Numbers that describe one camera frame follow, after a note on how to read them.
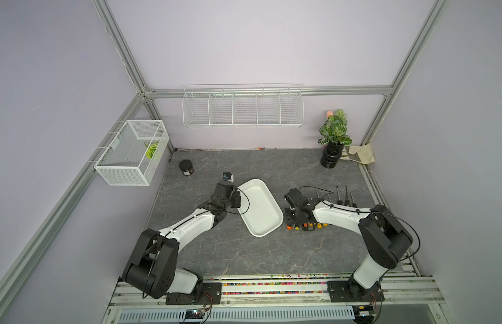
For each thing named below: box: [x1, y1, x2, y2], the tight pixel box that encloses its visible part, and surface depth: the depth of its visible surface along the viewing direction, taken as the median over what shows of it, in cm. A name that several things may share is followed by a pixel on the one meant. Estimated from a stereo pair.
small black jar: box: [178, 159, 195, 177], surface depth 111 cm
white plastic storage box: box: [236, 178, 285, 238], surface depth 93 cm
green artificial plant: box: [317, 108, 353, 146], surface depth 96 cm
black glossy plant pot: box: [320, 141, 345, 169], surface depth 110 cm
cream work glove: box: [348, 143, 376, 165], surface depth 119 cm
